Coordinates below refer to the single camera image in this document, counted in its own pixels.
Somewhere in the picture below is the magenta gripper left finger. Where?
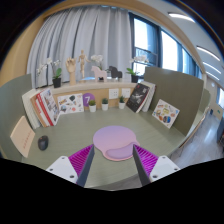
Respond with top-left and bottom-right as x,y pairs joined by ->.
47,144 -> 95,187

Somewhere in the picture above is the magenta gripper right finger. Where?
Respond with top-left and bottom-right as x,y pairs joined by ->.
133,145 -> 180,186

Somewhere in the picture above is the dark grey computer mouse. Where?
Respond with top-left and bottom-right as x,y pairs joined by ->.
38,135 -> 49,151

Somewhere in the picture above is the pink round mouse pad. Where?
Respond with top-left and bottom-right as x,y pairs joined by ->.
93,126 -> 140,161

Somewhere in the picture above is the colourful sticker card right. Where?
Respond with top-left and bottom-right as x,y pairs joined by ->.
152,99 -> 180,128

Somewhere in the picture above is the beige booklet with red text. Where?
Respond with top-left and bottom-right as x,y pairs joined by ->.
10,116 -> 35,158

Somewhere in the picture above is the sticker sheet card left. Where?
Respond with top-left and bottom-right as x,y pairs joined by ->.
57,93 -> 84,114

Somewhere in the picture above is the small potted plant left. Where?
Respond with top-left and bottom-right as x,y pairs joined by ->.
89,100 -> 96,112

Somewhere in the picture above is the small potted plant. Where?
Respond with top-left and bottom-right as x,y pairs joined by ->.
101,98 -> 109,111
89,100 -> 96,112
119,96 -> 125,109

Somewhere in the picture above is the black magazine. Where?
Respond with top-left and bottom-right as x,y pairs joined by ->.
126,83 -> 150,113

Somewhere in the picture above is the red and white book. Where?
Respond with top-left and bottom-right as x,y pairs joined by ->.
37,88 -> 59,126

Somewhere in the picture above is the small potted plant middle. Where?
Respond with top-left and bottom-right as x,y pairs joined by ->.
101,98 -> 109,111

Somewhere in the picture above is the small potted plant right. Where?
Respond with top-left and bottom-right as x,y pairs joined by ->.
119,96 -> 125,109

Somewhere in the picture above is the purple round number sign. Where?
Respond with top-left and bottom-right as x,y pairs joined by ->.
83,93 -> 95,107

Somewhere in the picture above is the white book behind magazine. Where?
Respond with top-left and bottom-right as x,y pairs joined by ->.
141,81 -> 156,112

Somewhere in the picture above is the white book stack left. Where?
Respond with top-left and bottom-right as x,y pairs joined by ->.
22,89 -> 41,129

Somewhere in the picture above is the white orchid black pot left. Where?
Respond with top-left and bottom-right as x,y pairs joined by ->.
37,58 -> 62,83

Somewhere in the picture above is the white orchid black pot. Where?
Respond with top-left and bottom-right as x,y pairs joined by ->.
37,58 -> 62,83
126,55 -> 149,83

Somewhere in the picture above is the white orchid black pot right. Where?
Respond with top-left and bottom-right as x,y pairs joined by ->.
126,55 -> 149,83

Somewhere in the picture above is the pink wooden horse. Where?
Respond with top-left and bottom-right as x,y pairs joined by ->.
91,66 -> 107,82

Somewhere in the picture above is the black wooden horse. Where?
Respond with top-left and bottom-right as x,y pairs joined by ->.
109,66 -> 122,79

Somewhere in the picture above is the wooden hand model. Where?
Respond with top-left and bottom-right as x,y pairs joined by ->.
66,57 -> 76,85

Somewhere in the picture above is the wooden mannequin figure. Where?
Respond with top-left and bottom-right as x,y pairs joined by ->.
78,51 -> 89,78

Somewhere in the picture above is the white orchid behind horse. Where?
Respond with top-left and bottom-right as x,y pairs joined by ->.
91,55 -> 103,69

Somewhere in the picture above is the grey curtain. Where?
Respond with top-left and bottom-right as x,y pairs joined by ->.
27,6 -> 132,87

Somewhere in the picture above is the white wall socket right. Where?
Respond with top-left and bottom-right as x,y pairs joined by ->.
121,88 -> 131,98

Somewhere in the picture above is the white wall socket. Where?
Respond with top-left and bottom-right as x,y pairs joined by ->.
121,88 -> 131,98
109,89 -> 119,99

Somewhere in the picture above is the white wall socket left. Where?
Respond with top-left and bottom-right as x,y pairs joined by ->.
109,89 -> 119,99

